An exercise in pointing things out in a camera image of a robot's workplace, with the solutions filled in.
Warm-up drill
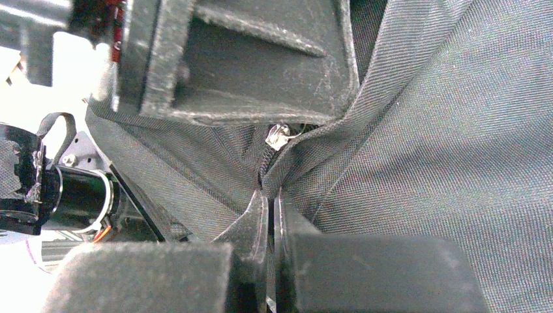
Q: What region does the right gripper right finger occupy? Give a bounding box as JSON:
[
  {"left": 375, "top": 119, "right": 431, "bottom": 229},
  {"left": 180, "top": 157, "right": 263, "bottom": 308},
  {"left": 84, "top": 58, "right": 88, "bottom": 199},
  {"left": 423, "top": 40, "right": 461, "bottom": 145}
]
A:
[{"left": 274, "top": 192, "right": 488, "bottom": 312}]

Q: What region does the black student backpack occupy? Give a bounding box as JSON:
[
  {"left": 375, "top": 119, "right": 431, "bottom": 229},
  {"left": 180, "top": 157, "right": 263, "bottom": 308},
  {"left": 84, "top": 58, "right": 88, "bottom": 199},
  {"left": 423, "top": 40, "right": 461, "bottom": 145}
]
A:
[{"left": 37, "top": 0, "right": 553, "bottom": 313}]

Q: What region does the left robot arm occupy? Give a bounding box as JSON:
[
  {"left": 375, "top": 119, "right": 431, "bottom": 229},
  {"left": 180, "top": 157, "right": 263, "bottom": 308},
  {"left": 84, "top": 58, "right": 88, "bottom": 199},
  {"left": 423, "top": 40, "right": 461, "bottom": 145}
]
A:
[{"left": 1, "top": 1, "right": 359, "bottom": 241}]

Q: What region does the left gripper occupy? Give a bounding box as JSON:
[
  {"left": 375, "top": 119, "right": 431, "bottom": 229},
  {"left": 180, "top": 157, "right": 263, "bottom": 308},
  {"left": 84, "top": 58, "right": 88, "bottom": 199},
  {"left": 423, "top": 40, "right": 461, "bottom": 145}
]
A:
[{"left": 1, "top": 1, "right": 125, "bottom": 87}]

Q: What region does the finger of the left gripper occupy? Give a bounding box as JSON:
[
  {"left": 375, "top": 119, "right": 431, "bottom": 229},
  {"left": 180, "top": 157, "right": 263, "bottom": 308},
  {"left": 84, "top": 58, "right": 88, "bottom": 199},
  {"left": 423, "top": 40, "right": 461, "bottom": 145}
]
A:
[{"left": 114, "top": 1, "right": 359, "bottom": 126}]

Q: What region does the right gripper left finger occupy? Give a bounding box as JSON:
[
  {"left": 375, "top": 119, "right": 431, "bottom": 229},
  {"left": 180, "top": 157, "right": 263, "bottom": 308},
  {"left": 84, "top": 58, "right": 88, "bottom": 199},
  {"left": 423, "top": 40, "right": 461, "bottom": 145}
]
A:
[{"left": 43, "top": 191, "right": 269, "bottom": 312}]

